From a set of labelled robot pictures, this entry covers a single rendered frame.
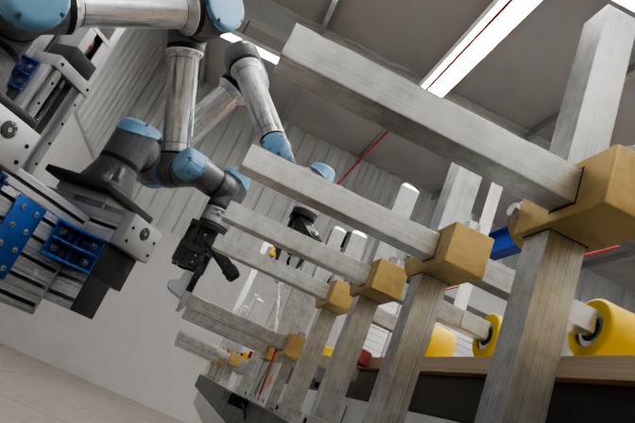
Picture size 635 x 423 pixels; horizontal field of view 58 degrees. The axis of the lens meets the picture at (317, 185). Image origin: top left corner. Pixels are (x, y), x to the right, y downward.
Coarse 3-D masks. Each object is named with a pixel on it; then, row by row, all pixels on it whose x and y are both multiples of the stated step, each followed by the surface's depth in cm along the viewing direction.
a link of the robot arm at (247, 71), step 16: (240, 48) 168; (256, 48) 174; (240, 64) 166; (256, 64) 168; (240, 80) 165; (256, 80) 164; (256, 96) 161; (256, 112) 159; (272, 112) 159; (256, 128) 158; (272, 128) 156; (272, 144) 151; (288, 144) 152; (288, 160) 155
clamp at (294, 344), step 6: (288, 336) 133; (294, 336) 130; (288, 342) 130; (294, 342) 130; (300, 342) 130; (288, 348) 129; (294, 348) 130; (300, 348) 130; (276, 354) 139; (282, 354) 133; (288, 354) 129; (294, 354) 129; (294, 360) 133
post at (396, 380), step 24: (456, 168) 75; (456, 192) 74; (456, 216) 73; (408, 288) 72; (432, 288) 69; (408, 312) 68; (432, 312) 68; (408, 336) 67; (384, 360) 68; (408, 360) 66; (384, 384) 65; (408, 384) 65; (384, 408) 64
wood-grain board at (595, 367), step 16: (368, 368) 137; (432, 368) 103; (448, 368) 97; (464, 368) 92; (480, 368) 87; (560, 368) 69; (576, 368) 67; (592, 368) 64; (608, 368) 62; (624, 368) 60; (608, 384) 63; (624, 384) 61
